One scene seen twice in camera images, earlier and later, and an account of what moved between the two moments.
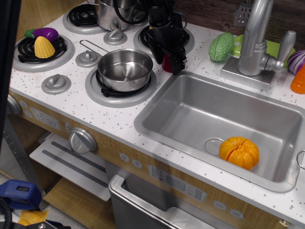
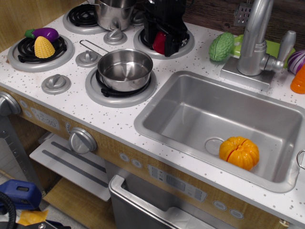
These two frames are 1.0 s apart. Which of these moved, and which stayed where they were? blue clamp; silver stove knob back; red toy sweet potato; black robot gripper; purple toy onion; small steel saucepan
Moved: black robot gripper; red toy sweet potato
Stayed: small steel saucepan; silver stove knob back; purple toy onion; blue clamp
